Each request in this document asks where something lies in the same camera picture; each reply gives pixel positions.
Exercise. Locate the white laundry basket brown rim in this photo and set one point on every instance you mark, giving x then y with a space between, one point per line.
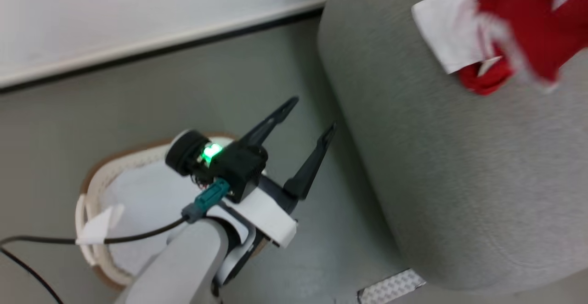
110 171

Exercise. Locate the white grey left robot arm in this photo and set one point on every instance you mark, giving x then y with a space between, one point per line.
183 267

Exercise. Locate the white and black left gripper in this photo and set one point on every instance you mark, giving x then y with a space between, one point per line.
239 166

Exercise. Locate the silver diamond pattern plate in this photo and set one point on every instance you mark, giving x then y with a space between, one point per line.
390 286

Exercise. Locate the grey fabric sofa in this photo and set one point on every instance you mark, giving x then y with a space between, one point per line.
459 157

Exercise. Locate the red and white garment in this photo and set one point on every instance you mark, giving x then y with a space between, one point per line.
528 19

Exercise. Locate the white and black baseboard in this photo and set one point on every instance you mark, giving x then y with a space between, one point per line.
138 49

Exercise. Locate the white paper tag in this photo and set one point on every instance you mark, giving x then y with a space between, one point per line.
101 225

